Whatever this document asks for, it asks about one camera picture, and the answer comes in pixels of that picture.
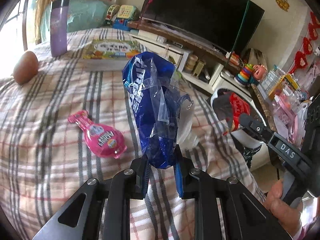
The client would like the toy telephone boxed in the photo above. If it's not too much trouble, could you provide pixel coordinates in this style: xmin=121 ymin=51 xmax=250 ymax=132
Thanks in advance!
xmin=117 ymin=5 xmax=139 ymax=21

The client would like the pink plastic storage box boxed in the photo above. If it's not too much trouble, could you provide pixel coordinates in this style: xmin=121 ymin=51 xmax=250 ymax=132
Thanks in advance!
xmin=272 ymin=85 xmax=305 ymax=135

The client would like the plaid blanket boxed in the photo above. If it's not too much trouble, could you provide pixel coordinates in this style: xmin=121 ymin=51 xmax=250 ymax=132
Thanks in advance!
xmin=1 ymin=29 xmax=265 ymax=239

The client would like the rainbow stacking ring toy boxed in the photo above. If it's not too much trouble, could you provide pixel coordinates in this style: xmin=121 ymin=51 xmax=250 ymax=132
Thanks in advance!
xmin=234 ymin=64 xmax=253 ymax=87

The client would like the red snack bag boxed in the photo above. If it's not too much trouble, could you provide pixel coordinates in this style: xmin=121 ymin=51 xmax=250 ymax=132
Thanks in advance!
xmin=225 ymin=92 xmax=251 ymax=133

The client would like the black flat television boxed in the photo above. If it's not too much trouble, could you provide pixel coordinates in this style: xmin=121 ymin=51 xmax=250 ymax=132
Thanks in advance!
xmin=143 ymin=0 xmax=265 ymax=54

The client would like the pink AD drink pouch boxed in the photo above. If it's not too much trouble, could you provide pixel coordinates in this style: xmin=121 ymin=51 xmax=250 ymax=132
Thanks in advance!
xmin=68 ymin=110 xmax=127 ymax=159

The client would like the blue plastic wrapper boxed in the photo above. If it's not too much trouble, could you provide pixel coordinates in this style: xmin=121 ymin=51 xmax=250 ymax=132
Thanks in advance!
xmin=123 ymin=51 xmax=193 ymax=169

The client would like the red toy phone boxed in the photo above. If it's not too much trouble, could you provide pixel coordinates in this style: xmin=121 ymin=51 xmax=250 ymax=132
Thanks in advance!
xmin=227 ymin=52 xmax=240 ymax=66

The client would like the black white trash bin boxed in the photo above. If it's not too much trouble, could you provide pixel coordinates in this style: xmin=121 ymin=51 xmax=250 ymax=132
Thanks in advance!
xmin=208 ymin=88 xmax=270 ymax=171

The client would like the person's right hand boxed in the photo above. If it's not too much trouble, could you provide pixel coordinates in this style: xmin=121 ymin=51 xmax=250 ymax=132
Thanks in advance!
xmin=263 ymin=179 xmax=303 ymax=236

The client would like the brown round fruit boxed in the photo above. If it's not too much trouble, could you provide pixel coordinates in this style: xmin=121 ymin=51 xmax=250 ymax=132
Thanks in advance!
xmin=13 ymin=51 xmax=39 ymax=85

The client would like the white tv cabinet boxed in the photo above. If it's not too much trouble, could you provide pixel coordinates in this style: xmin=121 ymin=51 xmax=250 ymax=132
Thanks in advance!
xmin=130 ymin=30 xmax=251 ymax=97

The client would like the teal covered furniture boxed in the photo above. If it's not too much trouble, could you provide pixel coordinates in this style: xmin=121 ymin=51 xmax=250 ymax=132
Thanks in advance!
xmin=40 ymin=0 xmax=110 ymax=42

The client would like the purple thermos bottle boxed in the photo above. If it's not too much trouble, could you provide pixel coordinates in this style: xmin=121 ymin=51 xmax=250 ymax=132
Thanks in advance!
xmin=50 ymin=0 xmax=69 ymax=57

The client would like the white tissue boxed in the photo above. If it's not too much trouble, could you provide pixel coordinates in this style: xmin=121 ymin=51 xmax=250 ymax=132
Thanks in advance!
xmin=176 ymin=100 xmax=199 ymax=152

